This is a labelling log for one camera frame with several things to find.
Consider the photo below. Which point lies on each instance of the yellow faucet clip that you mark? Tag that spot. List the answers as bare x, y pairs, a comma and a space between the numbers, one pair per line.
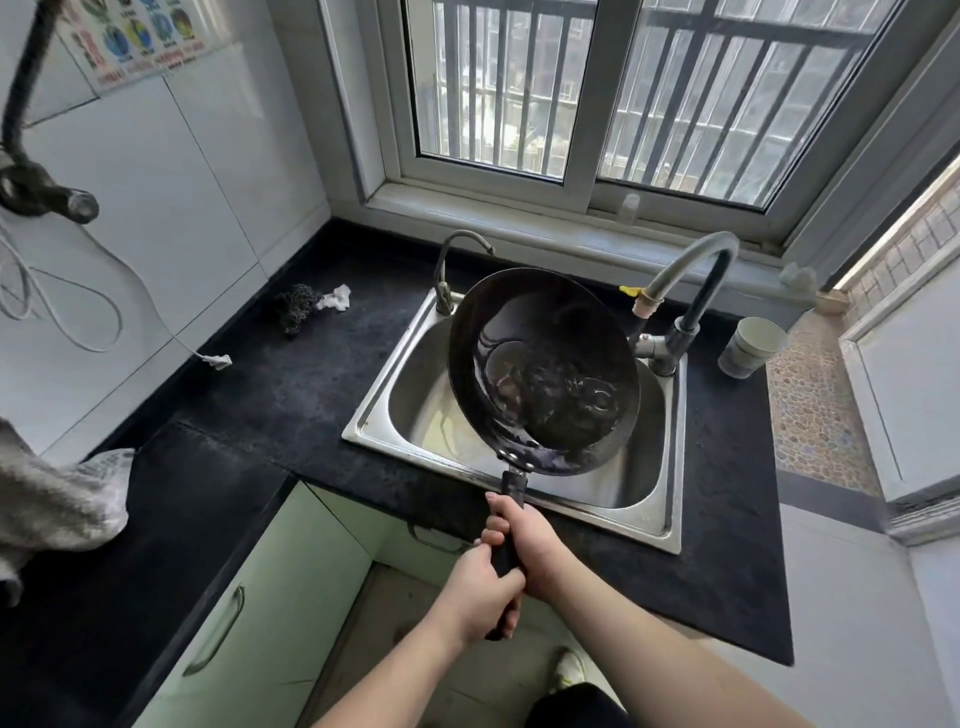
630, 290

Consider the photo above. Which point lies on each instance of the white window frame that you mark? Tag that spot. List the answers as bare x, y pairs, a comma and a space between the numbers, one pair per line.
592, 97

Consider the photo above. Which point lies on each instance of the small clear bottle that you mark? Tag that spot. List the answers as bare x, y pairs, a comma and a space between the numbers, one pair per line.
628, 210

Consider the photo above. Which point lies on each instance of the row of metal window bars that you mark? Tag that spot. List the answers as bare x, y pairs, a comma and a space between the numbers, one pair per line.
529, 82

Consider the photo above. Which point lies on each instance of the dark steel wool scrubber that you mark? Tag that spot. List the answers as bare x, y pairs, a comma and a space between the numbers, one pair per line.
296, 309

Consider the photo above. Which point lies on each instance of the black wok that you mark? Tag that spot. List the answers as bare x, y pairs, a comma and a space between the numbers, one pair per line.
540, 360

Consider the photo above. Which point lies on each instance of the person's right forearm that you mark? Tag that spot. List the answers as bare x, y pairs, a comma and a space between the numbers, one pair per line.
660, 660

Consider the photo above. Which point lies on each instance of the crumpled white cloth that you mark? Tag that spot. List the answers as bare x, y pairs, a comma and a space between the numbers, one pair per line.
334, 298

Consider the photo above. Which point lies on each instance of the stainless steel sink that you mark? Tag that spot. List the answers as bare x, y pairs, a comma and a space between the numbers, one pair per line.
420, 405

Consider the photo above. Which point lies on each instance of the colourful wall poster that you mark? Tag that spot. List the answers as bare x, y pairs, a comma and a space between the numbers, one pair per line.
135, 37

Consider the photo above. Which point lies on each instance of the thin dark gooseneck faucet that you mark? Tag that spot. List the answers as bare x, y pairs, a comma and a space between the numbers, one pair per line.
442, 289

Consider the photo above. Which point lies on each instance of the person's left forearm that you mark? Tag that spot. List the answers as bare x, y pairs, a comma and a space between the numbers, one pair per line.
390, 675

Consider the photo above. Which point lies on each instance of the dark metal wall tap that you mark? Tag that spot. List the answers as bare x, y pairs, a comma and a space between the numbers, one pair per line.
45, 195

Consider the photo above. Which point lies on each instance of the white paper cup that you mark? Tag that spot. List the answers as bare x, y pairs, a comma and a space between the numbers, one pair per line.
750, 349

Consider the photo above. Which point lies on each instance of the green sink cabinet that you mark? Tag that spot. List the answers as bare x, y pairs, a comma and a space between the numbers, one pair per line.
352, 517

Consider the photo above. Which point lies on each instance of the white sliding door frame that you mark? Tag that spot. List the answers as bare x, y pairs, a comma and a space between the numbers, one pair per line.
900, 375

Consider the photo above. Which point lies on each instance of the large steel faucet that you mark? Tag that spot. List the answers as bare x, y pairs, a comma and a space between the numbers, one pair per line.
690, 259

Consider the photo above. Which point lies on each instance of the person's right hand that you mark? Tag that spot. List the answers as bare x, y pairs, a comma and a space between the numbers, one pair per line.
540, 555

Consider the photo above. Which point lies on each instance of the grey towel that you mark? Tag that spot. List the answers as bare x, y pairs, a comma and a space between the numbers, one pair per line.
52, 495

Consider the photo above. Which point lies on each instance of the person's left hand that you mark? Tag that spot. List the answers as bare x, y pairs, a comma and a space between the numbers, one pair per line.
480, 600

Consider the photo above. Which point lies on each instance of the person's black clothing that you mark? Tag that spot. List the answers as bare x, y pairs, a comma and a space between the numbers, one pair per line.
577, 709

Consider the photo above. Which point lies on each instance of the person's right white shoe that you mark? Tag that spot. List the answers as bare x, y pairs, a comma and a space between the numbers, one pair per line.
568, 669

